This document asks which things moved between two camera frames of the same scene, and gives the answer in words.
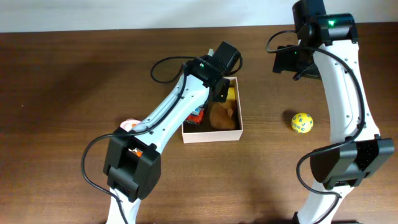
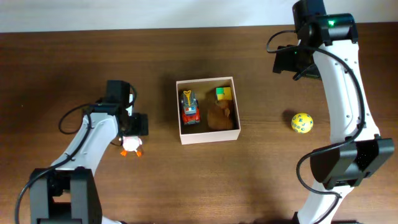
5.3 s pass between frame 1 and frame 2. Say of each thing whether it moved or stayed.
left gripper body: moved
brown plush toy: stayed
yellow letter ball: stayed
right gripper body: stayed
